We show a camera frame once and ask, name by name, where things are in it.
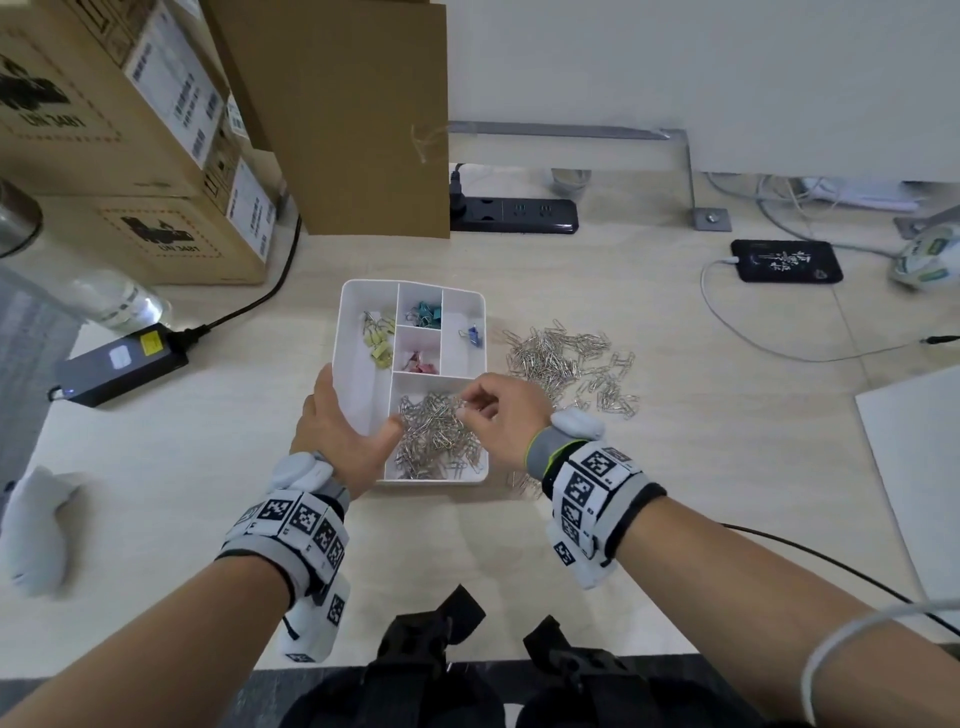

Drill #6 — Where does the gray right wrist marker band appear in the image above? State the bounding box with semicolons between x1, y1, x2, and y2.
527;427;667;568

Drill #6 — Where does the person's right forearm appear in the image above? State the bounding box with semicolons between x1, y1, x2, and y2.
618;494;960;728

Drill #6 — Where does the green and white packet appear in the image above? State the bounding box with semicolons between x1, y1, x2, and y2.
890;223;960;292

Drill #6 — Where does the white right wrist camera block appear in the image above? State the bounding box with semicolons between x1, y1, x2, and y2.
545;517;620;592

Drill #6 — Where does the white curved plastic device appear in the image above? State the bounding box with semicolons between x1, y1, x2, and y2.
0;464;84;599

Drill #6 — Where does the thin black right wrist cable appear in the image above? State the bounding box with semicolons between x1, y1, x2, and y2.
719;522;960;639

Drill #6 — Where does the white flat board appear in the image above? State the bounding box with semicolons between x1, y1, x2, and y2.
854;365;960;609

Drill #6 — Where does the black chest harness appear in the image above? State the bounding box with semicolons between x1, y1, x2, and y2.
281;584;815;728

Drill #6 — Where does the gray metal divider bracket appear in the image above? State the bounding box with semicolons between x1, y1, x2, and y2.
893;206;960;240
447;121;733;232

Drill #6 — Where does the black smartphone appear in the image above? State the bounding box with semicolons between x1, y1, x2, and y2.
731;239;844;285

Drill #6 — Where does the gray wrist marker band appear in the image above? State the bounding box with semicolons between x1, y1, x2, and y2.
527;427;667;568
215;479;352;609

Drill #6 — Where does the black adapter cable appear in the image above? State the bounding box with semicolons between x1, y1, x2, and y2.
176;215;304;348

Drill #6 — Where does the black power strip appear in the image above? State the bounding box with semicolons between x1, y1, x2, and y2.
449;196;580;235

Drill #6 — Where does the glass bottle with steel lid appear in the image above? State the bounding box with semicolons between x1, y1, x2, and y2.
0;178;174;335

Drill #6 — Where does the person's left hand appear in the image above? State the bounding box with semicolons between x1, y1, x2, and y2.
290;365;406;502

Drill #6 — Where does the white left wrist pod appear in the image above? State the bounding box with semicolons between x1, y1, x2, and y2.
269;452;335;493

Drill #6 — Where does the bundle of white cables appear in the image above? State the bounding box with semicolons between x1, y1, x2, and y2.
704;173;920;256

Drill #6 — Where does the person's left forearm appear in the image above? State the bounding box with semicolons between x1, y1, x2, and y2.
0;554;294;728

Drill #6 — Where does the person's right hand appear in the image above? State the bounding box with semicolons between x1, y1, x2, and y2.
457;372;556;474

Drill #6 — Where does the white cord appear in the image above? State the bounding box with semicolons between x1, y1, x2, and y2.
800;599;960;725

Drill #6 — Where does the black power adapter brick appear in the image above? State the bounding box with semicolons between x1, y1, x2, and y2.
50;323;190;409

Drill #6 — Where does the pile of silver paper clips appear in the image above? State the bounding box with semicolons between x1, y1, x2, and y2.
395;320;640;500

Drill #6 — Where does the white charging cable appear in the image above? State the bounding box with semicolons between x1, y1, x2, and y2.
701;258;931;365

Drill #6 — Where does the bunch of yellow binder clips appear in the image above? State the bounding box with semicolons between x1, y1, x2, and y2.
362;311;397;370

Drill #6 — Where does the gray left wrist marker band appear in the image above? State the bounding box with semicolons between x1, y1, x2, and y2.
215;479;352;609

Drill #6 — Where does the white desk divider panel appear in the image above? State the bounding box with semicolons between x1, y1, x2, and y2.
442;0;960;185

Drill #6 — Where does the white left wrist camera block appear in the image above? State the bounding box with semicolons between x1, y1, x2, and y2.
281;573;352;665

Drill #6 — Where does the white compartment organizer tray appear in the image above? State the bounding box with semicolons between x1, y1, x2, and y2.
331;278;490;487

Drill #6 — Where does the white wrist camera block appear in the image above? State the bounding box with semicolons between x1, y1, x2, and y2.
281;573;352;665
545;517;620;592

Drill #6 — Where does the flat brown cardboard sheet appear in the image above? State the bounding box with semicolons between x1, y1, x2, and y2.
202;0;451;240

